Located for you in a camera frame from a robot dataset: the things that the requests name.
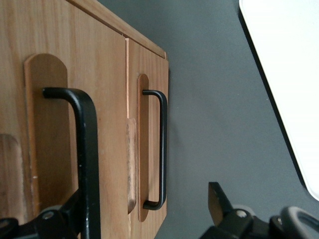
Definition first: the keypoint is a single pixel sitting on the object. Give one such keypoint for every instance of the beige plastic tray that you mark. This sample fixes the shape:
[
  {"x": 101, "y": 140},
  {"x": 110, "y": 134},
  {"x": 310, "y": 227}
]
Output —
[{"x": 294, "y": 74}]

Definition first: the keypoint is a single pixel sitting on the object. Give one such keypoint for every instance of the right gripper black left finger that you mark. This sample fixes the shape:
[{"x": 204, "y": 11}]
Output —
[{"x": 30, "y": 227}]

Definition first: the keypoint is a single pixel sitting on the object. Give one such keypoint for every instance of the dark grey table mat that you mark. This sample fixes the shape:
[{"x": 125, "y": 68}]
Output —
[{"x": 211, "y": 112}]

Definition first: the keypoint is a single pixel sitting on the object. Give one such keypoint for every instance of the wooden drawer with narrow plate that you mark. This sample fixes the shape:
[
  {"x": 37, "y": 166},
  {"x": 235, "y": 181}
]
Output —
[{"x": 152, "y": 67}]

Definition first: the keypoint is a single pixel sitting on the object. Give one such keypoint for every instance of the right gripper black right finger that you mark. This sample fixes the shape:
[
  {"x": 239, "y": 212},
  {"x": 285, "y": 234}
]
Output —
[{"x": 236, "y": 226}]

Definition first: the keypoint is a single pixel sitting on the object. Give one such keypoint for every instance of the wooden drawer cabinet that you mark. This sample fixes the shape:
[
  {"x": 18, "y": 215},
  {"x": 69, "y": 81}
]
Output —
[{"x": 129, "y": 32}]

